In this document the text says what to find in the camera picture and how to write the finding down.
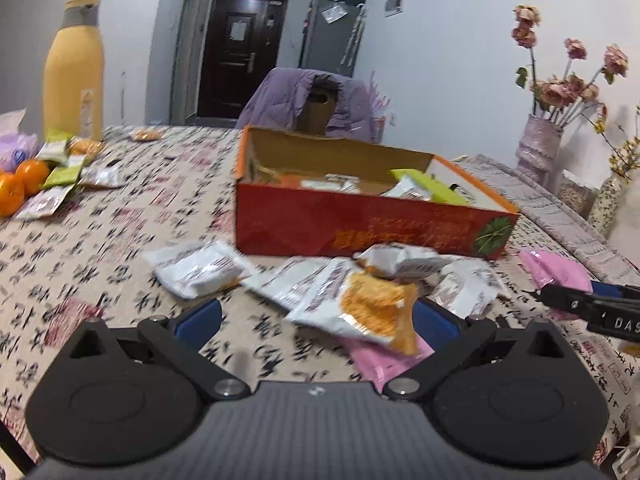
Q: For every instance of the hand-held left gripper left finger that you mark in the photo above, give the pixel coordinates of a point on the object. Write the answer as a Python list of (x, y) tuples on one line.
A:
[(200, 317)]

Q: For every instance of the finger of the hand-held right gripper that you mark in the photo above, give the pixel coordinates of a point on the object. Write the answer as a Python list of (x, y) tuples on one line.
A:
[(567, 300), (617, 290)]

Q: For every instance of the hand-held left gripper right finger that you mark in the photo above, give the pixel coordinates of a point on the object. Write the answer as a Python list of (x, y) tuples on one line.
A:
[(440, 321)]

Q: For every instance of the pink snack packet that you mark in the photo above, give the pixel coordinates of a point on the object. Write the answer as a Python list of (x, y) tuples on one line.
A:
[(555, 272), (385, 362)]

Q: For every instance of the pile of white packets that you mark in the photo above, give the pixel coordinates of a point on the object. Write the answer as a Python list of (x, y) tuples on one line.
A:
[(200, 270)]

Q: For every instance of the white orange snack packet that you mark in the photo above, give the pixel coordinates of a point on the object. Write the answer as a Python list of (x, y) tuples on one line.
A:
[(372, 310)]

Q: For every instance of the orange cardboard box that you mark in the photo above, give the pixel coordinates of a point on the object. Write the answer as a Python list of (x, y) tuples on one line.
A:
[(350, 225)]

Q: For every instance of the folded patterned blanket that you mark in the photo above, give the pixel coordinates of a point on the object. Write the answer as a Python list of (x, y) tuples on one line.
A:
[(550, 205)]

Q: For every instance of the glass jar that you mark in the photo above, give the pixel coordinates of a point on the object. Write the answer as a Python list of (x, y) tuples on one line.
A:
[(575, 195)]

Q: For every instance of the large green snack packet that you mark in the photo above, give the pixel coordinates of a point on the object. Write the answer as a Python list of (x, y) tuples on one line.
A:
[(447, 194)]

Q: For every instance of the yellow flower branch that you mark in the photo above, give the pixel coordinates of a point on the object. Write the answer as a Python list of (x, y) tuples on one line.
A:
[(625, 155)]

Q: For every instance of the pink vase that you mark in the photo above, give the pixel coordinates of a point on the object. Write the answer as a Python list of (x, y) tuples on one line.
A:
[(540, 150)]

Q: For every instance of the pink flower bouquet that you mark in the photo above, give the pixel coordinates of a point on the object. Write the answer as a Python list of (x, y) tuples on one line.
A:
[(557, 92)]

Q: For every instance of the green white snack packet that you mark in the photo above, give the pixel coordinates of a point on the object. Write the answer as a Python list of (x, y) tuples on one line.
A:
[(52, 147)]

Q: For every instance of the purple jacket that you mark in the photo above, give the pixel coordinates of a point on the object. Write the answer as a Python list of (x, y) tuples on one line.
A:
[(275, 100)]

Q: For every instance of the wooden chair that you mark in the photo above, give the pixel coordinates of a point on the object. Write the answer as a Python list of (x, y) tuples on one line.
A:
[(317, 112)]

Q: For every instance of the dark brown door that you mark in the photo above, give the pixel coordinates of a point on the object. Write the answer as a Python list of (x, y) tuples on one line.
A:
[(240, 80)]

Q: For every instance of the tissue pack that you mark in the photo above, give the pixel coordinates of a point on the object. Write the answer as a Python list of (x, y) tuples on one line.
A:
[(15, 147)]

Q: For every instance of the interior door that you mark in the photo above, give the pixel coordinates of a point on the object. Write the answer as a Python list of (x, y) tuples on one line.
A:
[(184, 60)]

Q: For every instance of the yellow bottle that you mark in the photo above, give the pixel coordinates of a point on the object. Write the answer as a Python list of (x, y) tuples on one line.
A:
[(72, 85)]

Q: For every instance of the white door notice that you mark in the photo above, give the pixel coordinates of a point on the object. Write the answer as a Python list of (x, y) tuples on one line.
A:
[(237, 31)]

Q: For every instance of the grey refrigerator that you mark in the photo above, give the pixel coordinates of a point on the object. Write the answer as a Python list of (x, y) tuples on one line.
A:
[(330, 45)]

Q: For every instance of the hanging umbrella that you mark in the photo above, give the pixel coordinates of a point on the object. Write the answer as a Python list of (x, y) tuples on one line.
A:
[(355, 35)]

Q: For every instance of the clear plastic bag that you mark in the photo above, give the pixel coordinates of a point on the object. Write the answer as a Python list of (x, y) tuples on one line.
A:
[(334, 12)]

